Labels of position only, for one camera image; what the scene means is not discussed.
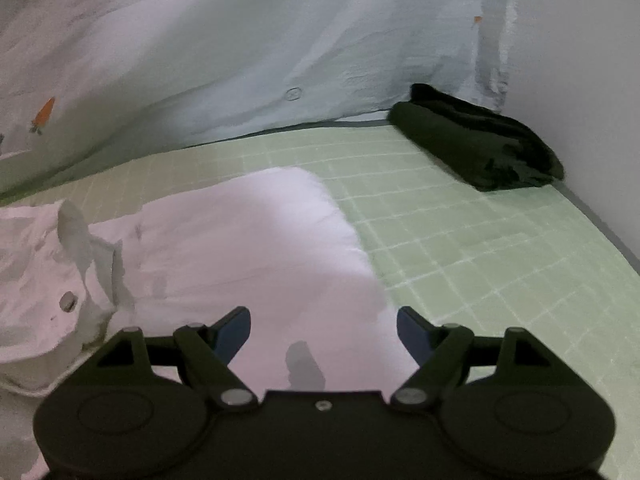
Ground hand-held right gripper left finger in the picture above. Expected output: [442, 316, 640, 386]
[94, 306, 259, 412]

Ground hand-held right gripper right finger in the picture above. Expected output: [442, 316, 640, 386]
[389, 306, 549, 411]

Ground white shirt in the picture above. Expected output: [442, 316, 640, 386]
[0, 166, 422, 398]

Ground green grid mat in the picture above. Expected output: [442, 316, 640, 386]
[0, 122, 640, 480]

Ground black folded garment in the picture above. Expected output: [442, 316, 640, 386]
[389, 82, 566, 192]

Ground carrot print sheet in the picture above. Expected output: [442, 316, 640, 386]
[0, 0, 519, 196]

